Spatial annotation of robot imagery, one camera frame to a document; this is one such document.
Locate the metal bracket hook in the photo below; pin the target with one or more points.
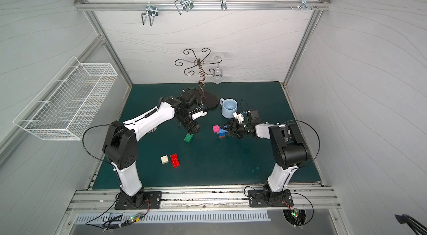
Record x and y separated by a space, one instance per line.
304 5

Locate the light blue mug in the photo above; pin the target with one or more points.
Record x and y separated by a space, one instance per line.
229 107

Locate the aluminium cross rail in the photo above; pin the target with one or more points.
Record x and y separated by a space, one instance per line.
198 5

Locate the metal double hook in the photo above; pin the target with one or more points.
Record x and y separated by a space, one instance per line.
149 15
183 5

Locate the metal single hook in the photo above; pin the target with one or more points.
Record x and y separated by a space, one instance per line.
223 4

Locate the green lego brick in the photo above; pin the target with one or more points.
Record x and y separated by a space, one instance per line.
188 138

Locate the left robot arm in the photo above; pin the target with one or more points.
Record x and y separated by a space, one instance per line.
121 143

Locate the white vented cable duct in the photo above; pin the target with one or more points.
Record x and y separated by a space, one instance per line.
177 217

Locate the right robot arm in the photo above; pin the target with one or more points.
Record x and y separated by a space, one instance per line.
289 154

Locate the pink square lego brick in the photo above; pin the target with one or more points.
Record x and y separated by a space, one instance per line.
216 129

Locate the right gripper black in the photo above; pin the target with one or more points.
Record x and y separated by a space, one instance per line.
234 129

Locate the bronze scroll cup stand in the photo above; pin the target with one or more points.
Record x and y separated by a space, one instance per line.
205 68

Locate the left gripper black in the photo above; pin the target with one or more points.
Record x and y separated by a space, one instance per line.
190 125

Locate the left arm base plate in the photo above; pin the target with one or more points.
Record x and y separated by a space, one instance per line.
141 200

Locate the aluminium front rail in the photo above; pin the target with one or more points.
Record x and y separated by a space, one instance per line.
206 198

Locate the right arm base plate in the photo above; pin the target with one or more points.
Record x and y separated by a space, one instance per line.
261 199

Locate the cream square lego brick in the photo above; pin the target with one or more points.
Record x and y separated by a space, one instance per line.
164 159

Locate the clear wine glass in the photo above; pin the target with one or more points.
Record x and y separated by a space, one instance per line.
217 77

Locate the white wire basket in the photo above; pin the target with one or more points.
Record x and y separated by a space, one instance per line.
67 105

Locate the light blue long lego brick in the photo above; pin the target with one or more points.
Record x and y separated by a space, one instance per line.
221 131

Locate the red lego brick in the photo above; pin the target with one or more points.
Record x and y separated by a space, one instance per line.
175 161

